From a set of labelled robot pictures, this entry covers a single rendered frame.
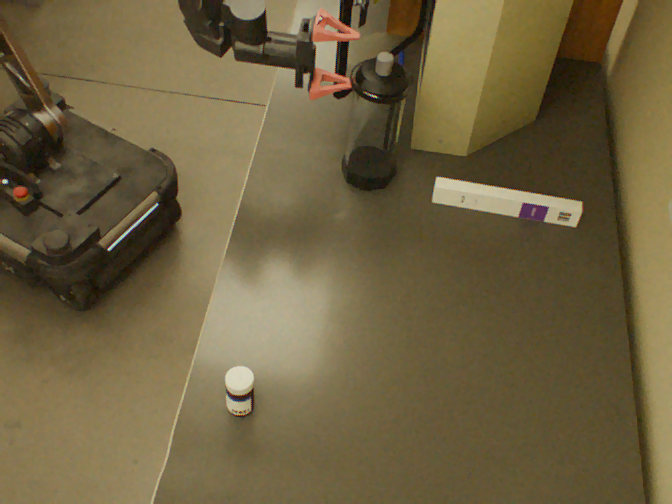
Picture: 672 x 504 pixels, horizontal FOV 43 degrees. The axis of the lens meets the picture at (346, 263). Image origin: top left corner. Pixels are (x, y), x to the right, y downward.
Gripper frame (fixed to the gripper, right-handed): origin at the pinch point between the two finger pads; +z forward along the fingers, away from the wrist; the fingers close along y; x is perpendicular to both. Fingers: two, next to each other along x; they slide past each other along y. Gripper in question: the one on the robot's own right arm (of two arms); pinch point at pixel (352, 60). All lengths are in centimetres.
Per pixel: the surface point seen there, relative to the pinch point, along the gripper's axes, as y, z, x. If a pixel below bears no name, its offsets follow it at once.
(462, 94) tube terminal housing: -10.4, 20.2, 8.8
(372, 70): -1.5, 3.6, 0.1
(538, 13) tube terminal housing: 3.9, 30.8, 15.9
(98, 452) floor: -120, -54, -19
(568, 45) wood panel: -21, 44, 46
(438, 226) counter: -25.7, 19.4, -10.5
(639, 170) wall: -20, 56, 6
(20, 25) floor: -118, -141, 153
